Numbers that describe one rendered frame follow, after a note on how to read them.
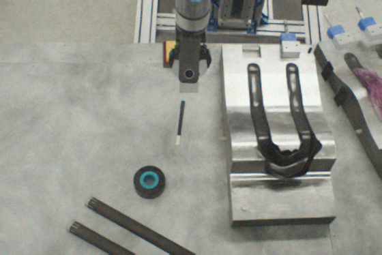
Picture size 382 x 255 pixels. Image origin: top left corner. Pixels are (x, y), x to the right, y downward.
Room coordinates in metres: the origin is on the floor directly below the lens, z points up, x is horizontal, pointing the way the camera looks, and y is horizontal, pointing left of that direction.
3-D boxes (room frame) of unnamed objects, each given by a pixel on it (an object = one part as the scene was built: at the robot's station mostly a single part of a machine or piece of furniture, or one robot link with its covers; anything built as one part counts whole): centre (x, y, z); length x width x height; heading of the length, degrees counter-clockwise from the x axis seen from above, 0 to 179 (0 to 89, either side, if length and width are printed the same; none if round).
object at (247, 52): (0.88, -0.03, 0.87); 0.05 x 0.05 x 0.04; 14
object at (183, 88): (0.76, 0.13, 0.93); 0.13 x 0.05 x 0.05; 14
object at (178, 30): (0.75, 0.12, 1.09); 0.09 x 0.08 x 0.12; 14
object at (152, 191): (0.46, 0.16, 0.82); 0.08 x 0.08 x 0.04
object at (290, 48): (0.95, -0.12, 0.89); 0.13 x 0.05 x 0.05; 14
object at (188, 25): (0.74, 0.12, 1.17); 0.08 x 0.08 x 0.05
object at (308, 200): (0.67, -0.13, 0.87); 0.50 x 0.26 x 0.14; 14
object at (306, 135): (0.69, -0.14, 0.92); 0.35 x 0.16 x 0.09; 14
